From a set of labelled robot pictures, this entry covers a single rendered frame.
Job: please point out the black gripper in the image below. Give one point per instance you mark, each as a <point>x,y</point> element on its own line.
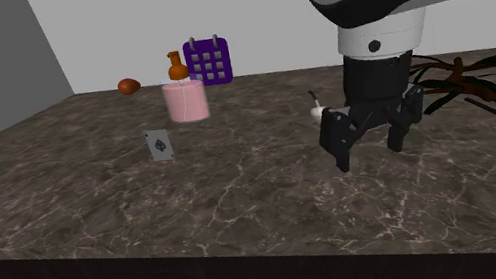
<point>375,83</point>

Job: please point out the small white object dark tip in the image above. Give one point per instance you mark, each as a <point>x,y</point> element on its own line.
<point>318,112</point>

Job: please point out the dark leafy plant brown stem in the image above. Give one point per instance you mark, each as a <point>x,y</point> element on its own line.
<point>463,79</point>

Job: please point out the purple desk calendar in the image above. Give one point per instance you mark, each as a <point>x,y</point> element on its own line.
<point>212,60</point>

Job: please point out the pink soap dispenser orange pump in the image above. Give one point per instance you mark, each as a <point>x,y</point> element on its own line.
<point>186,104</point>

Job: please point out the grey spade playing card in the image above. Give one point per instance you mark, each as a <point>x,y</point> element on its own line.
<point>160,145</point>

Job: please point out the brown egg-shaped object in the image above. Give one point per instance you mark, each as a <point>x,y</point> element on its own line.
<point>128,86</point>

